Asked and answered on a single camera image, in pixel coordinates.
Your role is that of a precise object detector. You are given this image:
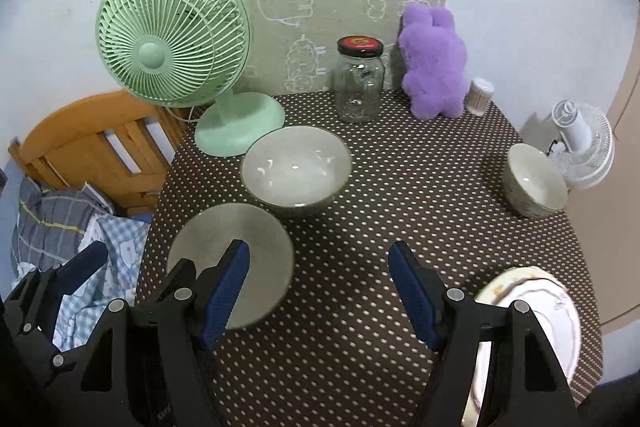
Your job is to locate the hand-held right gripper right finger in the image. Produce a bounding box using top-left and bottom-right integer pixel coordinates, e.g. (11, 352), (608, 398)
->
(389, 241), (583, 427)

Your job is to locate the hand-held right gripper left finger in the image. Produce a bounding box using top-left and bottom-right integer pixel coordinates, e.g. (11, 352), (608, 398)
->
(65, 241), (250, 427)

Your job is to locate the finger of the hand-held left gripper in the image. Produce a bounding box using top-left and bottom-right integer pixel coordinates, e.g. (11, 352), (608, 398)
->
(4, 241), (109, 370)

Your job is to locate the large yellow flower plate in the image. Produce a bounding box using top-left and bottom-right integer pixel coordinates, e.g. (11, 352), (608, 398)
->
(460, 266), (583, 425)

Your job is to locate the large grey-green ceramic bowl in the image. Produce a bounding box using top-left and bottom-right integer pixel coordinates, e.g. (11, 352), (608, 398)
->
(501, 143), (569, 219)

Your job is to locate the blue checked printed cloth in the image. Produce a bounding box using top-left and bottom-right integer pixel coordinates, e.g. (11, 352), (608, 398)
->
(15, 212), (151, 353)

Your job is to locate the grey plaid cloth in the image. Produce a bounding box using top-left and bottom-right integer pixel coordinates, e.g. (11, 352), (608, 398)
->
(12, 177), (116, 273)

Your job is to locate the brown polka dot tablecloth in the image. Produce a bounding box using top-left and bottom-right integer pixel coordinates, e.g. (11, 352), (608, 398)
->
(135, 88), (604, 427)

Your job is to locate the wooden chair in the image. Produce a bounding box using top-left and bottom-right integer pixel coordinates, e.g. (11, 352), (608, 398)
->
(7, 89), (193, 218)

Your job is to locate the cotton swab container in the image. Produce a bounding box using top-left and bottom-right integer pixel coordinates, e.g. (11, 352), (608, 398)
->
(465, 77), (495, 116)

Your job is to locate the glass jar with lid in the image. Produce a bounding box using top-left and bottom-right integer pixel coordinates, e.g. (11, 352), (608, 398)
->
(334, 36), (387, 124)

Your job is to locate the green desk fan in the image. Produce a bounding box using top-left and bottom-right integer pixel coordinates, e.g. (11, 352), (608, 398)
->
(95, 0), (286, 158)

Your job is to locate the purple plush toy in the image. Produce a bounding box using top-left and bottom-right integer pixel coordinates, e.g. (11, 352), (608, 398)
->
(397, 3), (469, 120)

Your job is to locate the beige door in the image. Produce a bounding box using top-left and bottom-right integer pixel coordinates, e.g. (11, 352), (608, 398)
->
(570, 52), (640, 333)

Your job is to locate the white standing fan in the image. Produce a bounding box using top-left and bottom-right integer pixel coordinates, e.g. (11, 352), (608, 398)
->
(547, 99), (615, 191)

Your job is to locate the white desk fan cord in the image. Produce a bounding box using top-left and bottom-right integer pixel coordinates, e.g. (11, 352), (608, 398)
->
(165, 106), (201, 124)

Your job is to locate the green cartoon wall mat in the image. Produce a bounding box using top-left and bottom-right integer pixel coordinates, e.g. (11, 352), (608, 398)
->
(225, 0), (451, 95)

